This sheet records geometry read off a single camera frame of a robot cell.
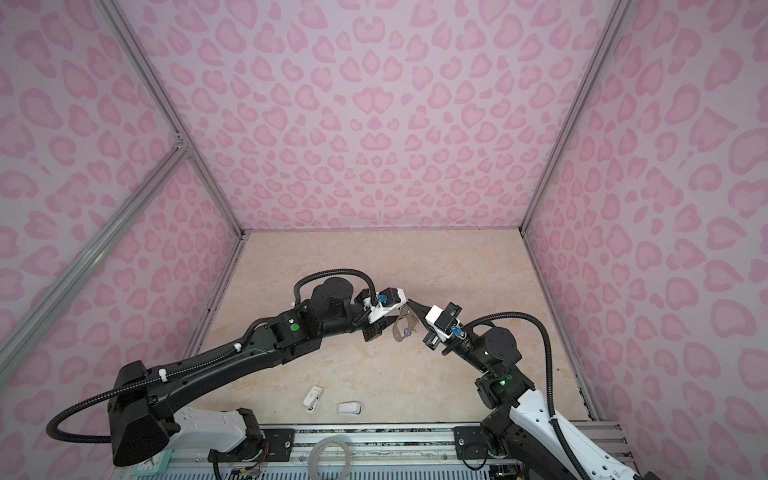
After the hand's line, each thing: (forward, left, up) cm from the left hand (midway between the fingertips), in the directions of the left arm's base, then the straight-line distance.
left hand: (403, 302), depth 68 cm
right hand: (-3, -2, +5) cm, 6 cm away
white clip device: (-14, +24, -24) cm, 36 cm away
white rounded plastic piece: (-16, +14, -26) cm, 34 cm away
